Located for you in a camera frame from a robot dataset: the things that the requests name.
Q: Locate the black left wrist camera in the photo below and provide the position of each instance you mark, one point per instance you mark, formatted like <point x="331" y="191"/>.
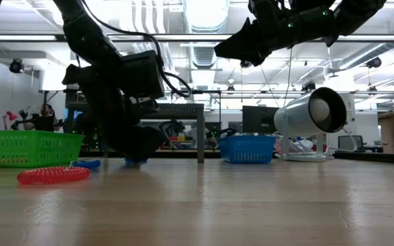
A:
<point x="142" y="75"/>

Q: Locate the black aluminium table frame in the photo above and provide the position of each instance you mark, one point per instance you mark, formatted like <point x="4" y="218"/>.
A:
<point x="388" y="158"/>

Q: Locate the blue plastic basket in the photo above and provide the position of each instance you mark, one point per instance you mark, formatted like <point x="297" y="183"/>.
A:
<point x="245" y="148"/>

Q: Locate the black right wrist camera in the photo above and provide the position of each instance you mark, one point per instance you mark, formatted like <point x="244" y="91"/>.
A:
<point x="269" y="7"/>

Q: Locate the red spiral wrist coil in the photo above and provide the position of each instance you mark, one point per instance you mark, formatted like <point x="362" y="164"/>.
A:
<point x="53" y="175"/>

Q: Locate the black monitor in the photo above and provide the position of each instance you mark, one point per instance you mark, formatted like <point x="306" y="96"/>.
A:
<point x="258" y="119"/>

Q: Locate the pink desk lamp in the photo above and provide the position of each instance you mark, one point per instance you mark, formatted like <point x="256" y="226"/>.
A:
<point x="10" y="116"/>

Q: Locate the person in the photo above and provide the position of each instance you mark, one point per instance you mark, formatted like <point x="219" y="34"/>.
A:
<point x="44" y="119"/>

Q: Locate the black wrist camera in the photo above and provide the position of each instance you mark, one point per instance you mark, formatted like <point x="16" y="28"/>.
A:
<point x="269" y="7"/>
<point x="142" y="75"/>

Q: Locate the background black robot arm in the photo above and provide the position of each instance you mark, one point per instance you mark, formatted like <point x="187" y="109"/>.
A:
<point x="173" y="128"/>

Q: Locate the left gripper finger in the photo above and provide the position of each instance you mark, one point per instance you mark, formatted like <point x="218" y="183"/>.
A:
<point x="120" y="141"/>
<point x="145" y="143"/>

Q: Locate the blue spiral wrist coil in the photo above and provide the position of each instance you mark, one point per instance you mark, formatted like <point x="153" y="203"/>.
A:
<point x="145" y="160"/>
<point x="85" y="164"/>

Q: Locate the black ceiling spotlight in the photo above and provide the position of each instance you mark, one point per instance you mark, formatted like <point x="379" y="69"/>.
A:
<point x="308" y="86"/>
<point x="15" y="65"/>
<point x="245" y="64"/>
<point x="230" y="89"/>
<point x="374" y="62"/>

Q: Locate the white spot lamp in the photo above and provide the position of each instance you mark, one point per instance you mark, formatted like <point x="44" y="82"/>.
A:
<point x="296" y="112"/>

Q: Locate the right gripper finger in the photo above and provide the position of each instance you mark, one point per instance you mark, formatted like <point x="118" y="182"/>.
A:
<point x="261" y="56"/>
<point x="238" y="46"/>

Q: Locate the green plastic basket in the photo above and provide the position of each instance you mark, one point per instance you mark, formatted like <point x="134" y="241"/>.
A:
<point x="29" y="147"/>

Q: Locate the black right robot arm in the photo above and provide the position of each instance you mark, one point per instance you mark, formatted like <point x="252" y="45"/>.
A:
<point x="354" y="13"/>

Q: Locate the colourful small bins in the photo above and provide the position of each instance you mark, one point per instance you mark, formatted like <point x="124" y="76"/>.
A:
<point x="180" y="139"/>

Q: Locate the grey perforated metal shelf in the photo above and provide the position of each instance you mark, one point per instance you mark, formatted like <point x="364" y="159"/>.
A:
<point x="180" y="111"/>

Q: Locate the grey monitor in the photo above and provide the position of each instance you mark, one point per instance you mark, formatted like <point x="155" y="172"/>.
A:
<point x="350" y="140"/>

